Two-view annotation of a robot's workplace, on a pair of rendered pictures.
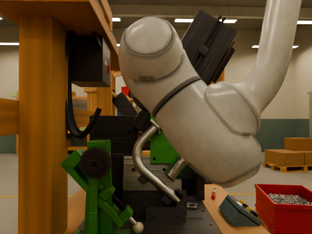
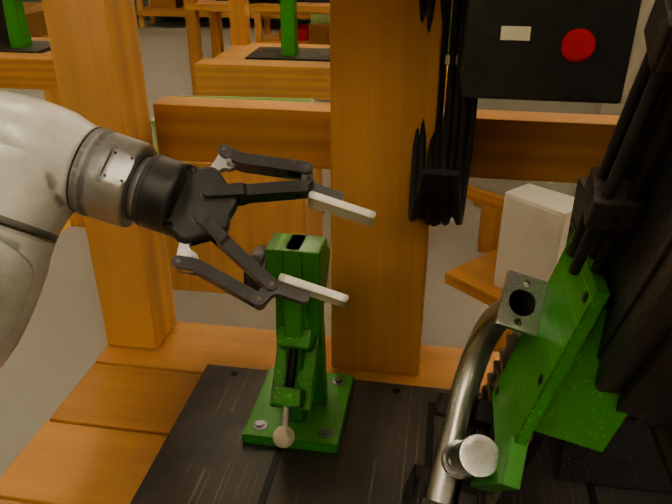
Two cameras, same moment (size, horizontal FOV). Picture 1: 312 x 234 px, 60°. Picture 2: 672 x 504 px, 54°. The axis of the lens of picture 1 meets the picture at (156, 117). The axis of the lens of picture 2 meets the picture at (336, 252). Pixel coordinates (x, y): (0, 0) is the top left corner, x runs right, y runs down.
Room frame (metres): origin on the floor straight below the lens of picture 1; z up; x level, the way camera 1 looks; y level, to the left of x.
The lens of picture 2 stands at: (0.88, -0.56, 1.53)
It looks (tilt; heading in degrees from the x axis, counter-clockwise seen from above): 27 degrees down; 100
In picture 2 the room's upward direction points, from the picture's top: straight up
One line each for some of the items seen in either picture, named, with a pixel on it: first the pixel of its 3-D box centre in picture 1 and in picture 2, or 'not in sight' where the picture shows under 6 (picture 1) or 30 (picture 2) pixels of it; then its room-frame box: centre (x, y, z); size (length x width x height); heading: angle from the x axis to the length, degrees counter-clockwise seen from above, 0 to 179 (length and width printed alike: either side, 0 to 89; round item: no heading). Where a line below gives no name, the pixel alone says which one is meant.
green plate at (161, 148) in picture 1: (165, 133); (576, 355); (1.01, -0.04, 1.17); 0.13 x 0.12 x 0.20; 1
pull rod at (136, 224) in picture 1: (133, 221); (285, 420); (0.70, 0.06, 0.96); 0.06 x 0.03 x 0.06; 91
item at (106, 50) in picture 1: (90, 63); (543, 21); (0.97, 0.23, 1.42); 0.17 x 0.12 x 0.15; 1
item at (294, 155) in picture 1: (294, 153); not in sight; (6.75, -3.45, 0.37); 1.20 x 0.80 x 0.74; 100
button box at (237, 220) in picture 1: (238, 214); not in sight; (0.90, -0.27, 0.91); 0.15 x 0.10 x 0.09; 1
